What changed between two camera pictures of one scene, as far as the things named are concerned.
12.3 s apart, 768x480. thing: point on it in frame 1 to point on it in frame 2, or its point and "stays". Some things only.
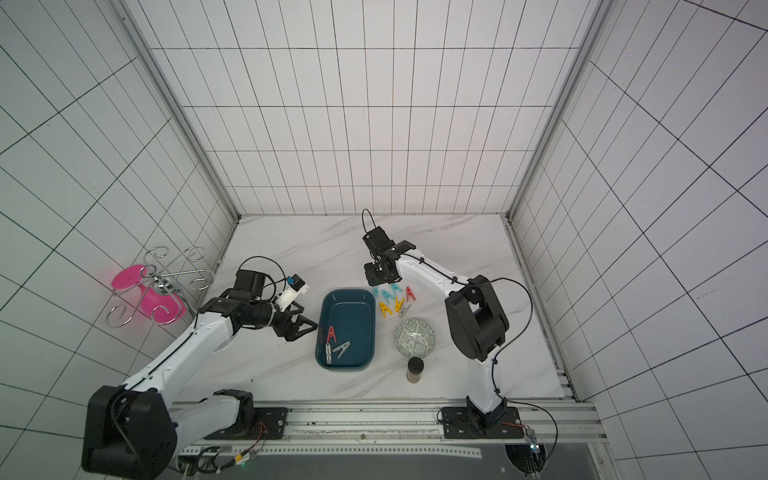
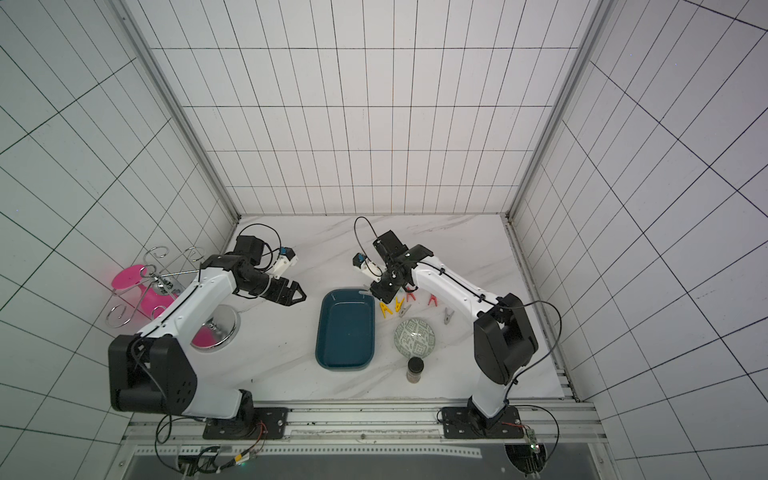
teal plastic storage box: [351, 312] stays
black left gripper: [292, 333] to [288, 294]
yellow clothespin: [384, 308] stays
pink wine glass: [158, 307] stays
